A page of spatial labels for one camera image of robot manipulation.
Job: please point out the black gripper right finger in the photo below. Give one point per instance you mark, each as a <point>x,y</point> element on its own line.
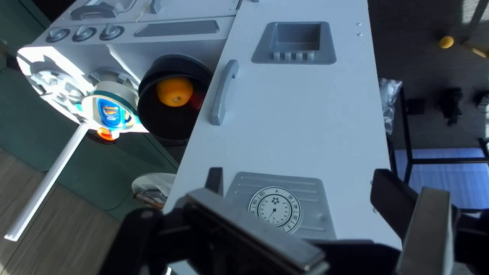
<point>428,229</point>

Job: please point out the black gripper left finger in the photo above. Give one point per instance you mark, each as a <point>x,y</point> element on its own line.
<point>244,238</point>

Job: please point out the tall white dispenser door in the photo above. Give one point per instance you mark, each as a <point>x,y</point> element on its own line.
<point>295,116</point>

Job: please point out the small black floor object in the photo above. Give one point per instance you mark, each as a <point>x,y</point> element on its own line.
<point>450,105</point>

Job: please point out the clear plastic bag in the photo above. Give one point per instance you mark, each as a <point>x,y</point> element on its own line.
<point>389,104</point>

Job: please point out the black toy pot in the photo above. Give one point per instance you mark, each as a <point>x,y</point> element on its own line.
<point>168,119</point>

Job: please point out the orange toy fruit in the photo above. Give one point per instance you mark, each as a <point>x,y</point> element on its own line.
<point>174,91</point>

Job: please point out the white teal toy bowl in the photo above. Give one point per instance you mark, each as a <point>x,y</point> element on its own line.
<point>108,108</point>

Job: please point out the white upright pole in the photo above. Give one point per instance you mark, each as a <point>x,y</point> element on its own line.
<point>46,188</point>

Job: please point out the white toy kitchen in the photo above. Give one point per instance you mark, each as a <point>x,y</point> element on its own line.
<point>126,50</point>

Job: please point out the grey round stove knob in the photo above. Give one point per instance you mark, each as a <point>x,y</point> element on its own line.
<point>111,32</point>
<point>84,33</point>
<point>56,35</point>

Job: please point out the black metal frame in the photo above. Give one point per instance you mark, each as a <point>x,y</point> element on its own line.
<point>402,146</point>

